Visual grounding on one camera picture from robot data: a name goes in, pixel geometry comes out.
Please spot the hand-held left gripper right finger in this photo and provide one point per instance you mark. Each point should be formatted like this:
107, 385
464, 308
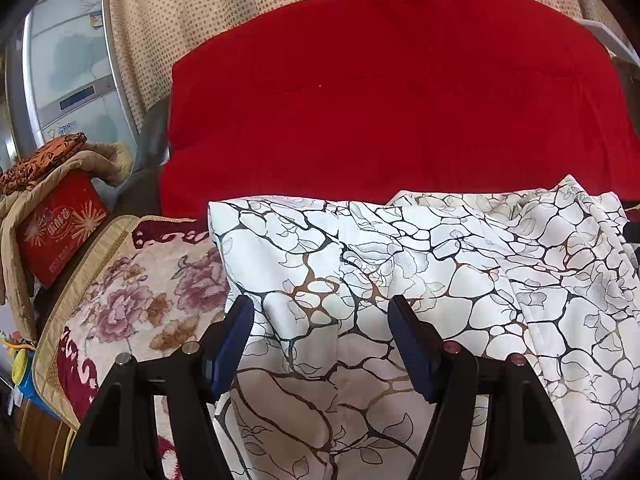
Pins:
412, 350

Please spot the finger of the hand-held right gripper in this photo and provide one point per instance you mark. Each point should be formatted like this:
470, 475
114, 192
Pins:
633, 232

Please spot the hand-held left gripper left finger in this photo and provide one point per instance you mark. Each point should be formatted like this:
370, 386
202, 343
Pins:
232, 345

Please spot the white black-veined coat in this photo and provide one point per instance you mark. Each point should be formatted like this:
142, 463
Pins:
425, 270

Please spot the floral blanket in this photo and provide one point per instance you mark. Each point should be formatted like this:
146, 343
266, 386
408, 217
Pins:
125, 285

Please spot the white board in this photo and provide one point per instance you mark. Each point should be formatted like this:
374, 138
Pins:
610, 40

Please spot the blue plastic container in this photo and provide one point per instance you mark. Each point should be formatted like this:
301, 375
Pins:
30, 390

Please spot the red gift box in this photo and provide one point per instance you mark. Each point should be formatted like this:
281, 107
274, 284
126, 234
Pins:
60, 225

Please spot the red sofa cover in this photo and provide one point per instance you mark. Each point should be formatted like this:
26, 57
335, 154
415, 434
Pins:
375, 110

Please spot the orange patterned cloth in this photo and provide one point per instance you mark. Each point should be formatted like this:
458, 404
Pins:
45, 155

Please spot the silver refrigerator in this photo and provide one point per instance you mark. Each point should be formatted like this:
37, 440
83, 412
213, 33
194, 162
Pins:
70, 60

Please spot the beige dotted curtain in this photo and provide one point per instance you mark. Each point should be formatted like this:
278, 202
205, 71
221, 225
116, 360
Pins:
200, 10

